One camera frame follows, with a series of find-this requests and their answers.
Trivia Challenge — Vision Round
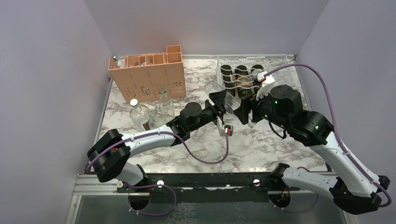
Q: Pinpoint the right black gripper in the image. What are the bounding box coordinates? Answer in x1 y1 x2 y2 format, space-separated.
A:
233 85 290 131

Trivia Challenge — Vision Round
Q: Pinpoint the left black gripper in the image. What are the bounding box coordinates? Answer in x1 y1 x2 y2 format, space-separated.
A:
189 91 227 133

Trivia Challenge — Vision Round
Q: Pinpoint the green wine bottle silver neck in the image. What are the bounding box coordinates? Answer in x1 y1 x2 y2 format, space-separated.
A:
235 65 252 98

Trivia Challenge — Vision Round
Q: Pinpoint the green Primitivo wine bottle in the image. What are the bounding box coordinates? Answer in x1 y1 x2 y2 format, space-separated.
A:
250 64 264 92

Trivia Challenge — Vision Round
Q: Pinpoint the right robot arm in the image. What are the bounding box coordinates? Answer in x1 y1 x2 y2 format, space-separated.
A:
234 85 390 215

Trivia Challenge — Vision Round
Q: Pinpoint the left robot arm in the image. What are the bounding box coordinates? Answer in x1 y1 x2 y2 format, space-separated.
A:
86 90 231 192

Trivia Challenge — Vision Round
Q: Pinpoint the small clear glass bottle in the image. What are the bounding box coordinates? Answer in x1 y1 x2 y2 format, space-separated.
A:
148 110 165 130

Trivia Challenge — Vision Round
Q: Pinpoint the clear bottle silver cap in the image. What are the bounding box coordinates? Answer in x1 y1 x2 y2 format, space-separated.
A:
130 98 157 132

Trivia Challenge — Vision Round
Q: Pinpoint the peach plastic crate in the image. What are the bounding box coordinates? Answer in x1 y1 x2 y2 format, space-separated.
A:
108 45 186 103

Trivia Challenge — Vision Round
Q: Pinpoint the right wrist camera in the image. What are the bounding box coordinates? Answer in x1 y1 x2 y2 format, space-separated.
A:
256 71 275 101

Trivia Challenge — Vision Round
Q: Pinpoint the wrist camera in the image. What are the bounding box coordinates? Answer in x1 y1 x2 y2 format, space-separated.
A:
216 117 233 137
256 71 275 101

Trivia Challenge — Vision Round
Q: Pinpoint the white wire wine rack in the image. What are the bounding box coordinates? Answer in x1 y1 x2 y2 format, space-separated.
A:
216 55 296 99

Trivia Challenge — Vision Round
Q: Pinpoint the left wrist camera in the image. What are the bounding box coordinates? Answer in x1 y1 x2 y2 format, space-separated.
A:
216 117 233 137

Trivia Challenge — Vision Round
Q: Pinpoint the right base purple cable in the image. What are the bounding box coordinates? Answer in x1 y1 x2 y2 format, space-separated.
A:
268 167 320 214

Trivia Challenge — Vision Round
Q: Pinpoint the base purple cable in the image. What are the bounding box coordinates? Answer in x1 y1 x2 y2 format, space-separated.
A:
268 167 320 214
127 184 177 217

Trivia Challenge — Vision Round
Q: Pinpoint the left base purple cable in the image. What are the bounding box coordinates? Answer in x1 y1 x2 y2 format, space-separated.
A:
127 184 177 217

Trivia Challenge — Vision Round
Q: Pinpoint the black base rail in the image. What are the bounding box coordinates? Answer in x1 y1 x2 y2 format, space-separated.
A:
85 171 338 205

